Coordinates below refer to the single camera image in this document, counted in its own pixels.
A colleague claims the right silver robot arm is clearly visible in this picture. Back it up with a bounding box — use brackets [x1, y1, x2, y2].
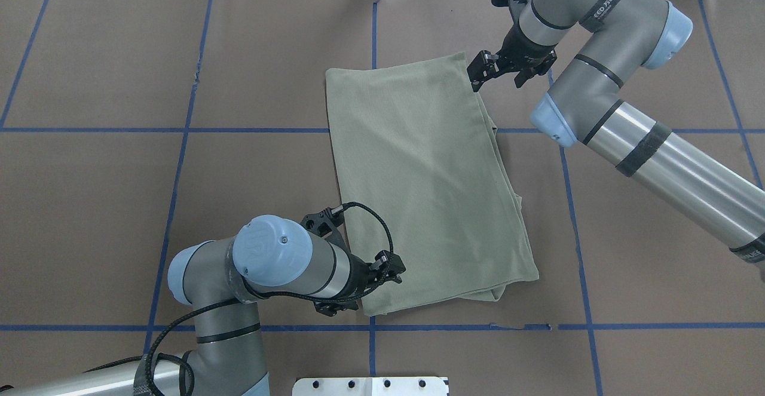
[467, 0, 764, 269]

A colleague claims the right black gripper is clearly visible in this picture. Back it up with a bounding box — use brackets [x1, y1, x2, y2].
[467, 26, 557, 92]

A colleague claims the olive green long-sleeve shirt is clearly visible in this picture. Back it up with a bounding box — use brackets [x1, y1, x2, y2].
[325, 53, 539, 315]

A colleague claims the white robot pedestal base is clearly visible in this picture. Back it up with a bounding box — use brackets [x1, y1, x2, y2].
[292, 376, 450, 395]

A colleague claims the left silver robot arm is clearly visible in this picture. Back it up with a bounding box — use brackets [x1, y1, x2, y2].
[2, 207, 405, 395]

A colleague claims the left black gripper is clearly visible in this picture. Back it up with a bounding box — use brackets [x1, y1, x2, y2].
[314, 251, 406, 317]

